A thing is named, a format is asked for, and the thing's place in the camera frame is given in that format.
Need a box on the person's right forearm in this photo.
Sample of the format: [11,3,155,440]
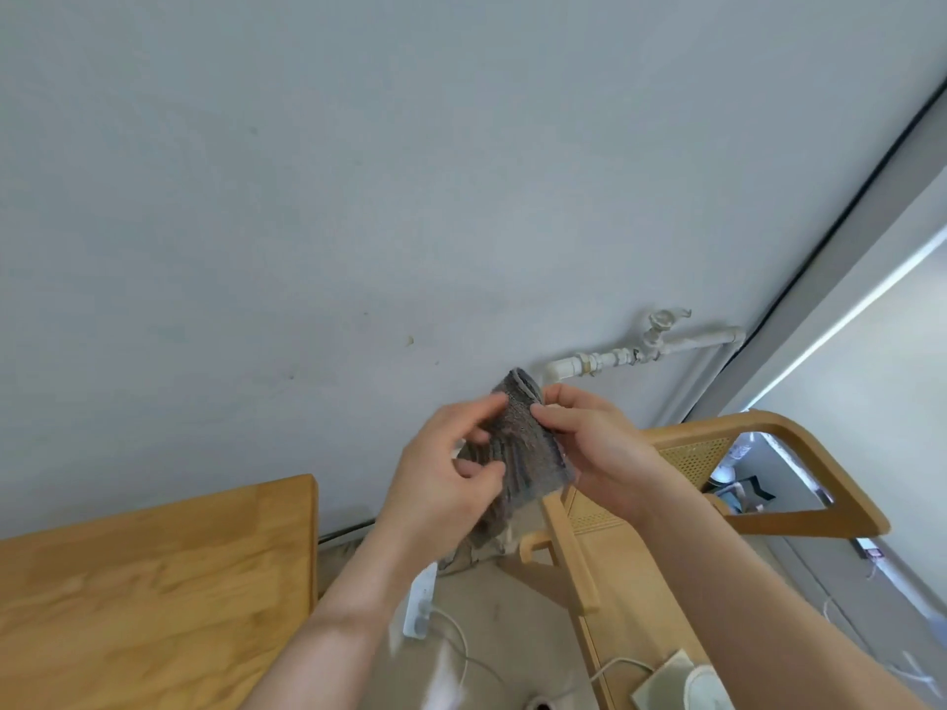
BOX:
[636,484,935,710]

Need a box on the white charger cable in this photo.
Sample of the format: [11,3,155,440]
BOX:
[588,655,658,690]

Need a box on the black cable near floor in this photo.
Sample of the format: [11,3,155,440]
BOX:
[318,519,380,546]

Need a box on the white round device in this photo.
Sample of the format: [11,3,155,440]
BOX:
[681,664,725,710]

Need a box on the person's left forearm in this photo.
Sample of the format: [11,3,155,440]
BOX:
[243,521,446,710]

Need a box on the white power cable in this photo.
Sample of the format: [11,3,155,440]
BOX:
[428,604,519,710]

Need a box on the person's left hand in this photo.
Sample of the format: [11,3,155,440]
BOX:
[375,394,512,564]

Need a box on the white power strip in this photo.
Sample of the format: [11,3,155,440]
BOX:
[400,560,440,641]

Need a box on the white square charger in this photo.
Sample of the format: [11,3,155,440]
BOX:
[631,648,696,710]

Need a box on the grey knitted cloth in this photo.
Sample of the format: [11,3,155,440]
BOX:
[451,367,579,564]

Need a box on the person's right hand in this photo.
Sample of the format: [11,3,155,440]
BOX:
[530,383,693,527]

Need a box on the wooden chair with cane back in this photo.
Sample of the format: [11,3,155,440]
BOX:
[494,410,892,710]

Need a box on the white pipe with valve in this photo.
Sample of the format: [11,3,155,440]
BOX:
[542,306,748,431]

